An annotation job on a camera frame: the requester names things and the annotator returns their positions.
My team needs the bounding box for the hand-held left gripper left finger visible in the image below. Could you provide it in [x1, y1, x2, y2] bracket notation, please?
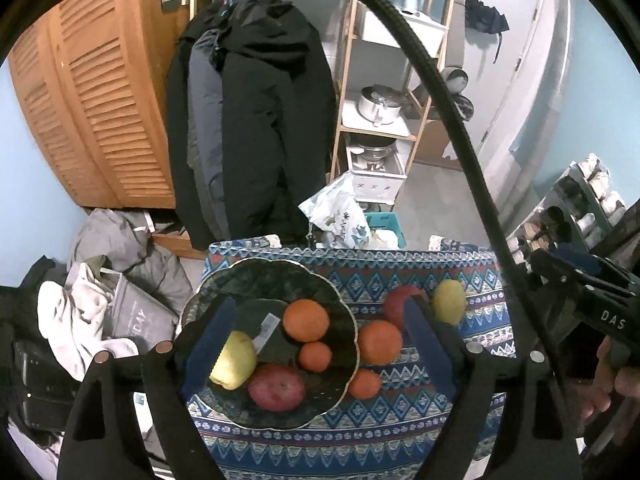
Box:
[56, 296, 237, 480]

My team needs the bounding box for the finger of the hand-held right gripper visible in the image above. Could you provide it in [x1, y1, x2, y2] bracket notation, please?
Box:
[529, 245, 635, 307]

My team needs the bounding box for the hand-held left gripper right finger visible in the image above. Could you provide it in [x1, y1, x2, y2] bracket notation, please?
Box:
[403, 295, 585, 480]

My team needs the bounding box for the yellow apple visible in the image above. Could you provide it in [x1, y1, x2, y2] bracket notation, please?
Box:
[209, 331, 258, 391]

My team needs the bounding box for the red apple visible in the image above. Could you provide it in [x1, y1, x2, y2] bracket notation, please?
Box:
[247, 364, 306, 412]
[383, 285, 430, 331]

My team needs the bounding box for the green glass bowl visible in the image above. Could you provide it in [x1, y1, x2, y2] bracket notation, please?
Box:
[180, 258, 360, 431]

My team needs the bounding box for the small orange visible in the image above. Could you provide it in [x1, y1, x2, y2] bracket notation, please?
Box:
[347, 369, 382, 401]
[298, 341, 333, 374]

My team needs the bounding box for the person's right hand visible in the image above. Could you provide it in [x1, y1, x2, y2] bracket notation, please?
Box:
[581, 335, 640, 422]

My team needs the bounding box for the shoe rack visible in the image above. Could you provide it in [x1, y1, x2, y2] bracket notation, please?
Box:
[505, 155, 628, 271]

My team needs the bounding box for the yellow lemon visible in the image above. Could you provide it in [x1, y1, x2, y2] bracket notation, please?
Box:
[431, 279, 467, 326]

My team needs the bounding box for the grey printed bag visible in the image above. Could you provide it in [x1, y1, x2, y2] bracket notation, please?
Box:
[102, 274, 179, 356]

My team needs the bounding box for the blue patterned tablecloth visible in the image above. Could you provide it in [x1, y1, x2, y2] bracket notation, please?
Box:
[187, 236, 518, 480]

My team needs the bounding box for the row of shoes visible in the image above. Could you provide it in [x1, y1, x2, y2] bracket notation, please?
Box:
[507, 154, 626, 266]

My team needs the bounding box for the white plastic bag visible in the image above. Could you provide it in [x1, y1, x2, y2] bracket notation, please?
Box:
[367, 229, 401, 250]

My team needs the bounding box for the teal plastic crate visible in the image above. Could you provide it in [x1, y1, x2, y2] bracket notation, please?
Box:
[364, 212, 405, 250]

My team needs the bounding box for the grey clothes pile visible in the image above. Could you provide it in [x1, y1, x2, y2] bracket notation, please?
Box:
[67, 208, 193, 311]

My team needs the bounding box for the white towel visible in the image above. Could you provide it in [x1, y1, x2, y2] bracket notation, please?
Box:
[37, 280, 138, 381]

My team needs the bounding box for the white printed rice bag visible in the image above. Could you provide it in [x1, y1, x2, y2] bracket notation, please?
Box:
[298, 172, 371, 250]

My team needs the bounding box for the white basket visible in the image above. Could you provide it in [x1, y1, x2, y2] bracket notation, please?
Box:
[347, 142, 408, 206]

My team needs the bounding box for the black case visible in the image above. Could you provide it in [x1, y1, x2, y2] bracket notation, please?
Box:
[0, 255, 81, 431]

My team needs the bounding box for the white door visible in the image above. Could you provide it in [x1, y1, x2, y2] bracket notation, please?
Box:
[450, 0, 557, 176]

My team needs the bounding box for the steel pan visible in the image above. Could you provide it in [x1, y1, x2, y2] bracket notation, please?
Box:
[350, 140, 397, 162]

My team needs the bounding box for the black hooded coat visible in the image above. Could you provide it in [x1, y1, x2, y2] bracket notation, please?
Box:
[215, 0, 337, 251]

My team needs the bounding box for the grey coat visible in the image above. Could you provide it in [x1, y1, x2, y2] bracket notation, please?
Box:
[186, 30, 226, 241]

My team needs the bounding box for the steel cooking pot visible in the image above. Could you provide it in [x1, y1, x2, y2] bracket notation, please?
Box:
[357, 85, 404, 127]

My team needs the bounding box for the grey folding board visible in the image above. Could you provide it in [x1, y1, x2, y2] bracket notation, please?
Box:
[445, 0, 471, 68]

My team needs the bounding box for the dark folding umbrella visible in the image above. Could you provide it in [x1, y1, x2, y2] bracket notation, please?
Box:
[464, 0, 510, 63]

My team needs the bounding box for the wooden louvered wardrobe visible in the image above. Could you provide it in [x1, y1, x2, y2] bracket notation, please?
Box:
[7, 0, 193, 211]

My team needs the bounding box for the wooden shelf rack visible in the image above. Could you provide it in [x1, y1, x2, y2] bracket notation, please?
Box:
[327, 0, 458, 187]

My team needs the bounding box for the large white storage bin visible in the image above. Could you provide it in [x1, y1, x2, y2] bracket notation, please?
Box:
[360, 7, 448, 52]

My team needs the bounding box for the thick black cable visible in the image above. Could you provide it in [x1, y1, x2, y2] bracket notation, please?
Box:
[300, 0, 572, 397]

